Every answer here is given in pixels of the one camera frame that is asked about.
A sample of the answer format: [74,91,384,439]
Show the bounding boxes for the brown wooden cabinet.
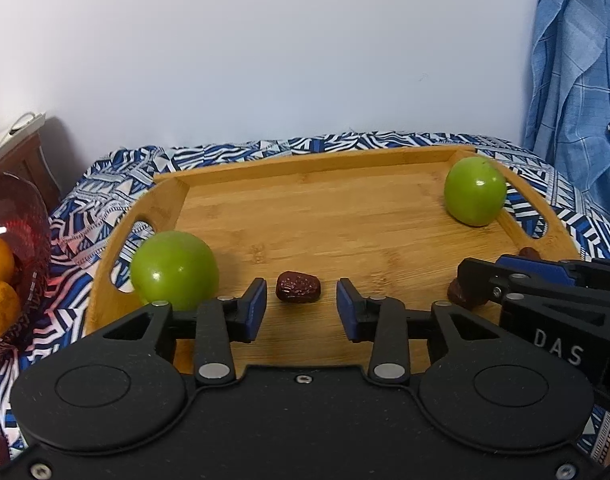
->
[0,116,62,212]

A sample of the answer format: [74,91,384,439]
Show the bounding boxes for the blue plaid cloth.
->
[522,0,610,226]

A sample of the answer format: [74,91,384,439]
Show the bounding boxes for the blue white patterned tablecloth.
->
[0,130,610,467]

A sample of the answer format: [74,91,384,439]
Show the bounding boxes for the wooden tray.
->
[85,144,583,377]

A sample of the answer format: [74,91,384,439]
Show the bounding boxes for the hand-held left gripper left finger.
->
[104,277,269,387]

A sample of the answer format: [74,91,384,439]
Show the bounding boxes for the green apple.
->
[131,231,220,312]
[444,156,507,227]

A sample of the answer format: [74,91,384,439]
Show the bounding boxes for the red glass bowl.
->
[0,172,53,361]

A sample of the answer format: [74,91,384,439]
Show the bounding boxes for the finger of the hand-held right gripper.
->
[497,254,574,282]
[457,257,532,307]

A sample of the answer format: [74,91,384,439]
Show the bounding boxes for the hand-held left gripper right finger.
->
[336,277,524,387]

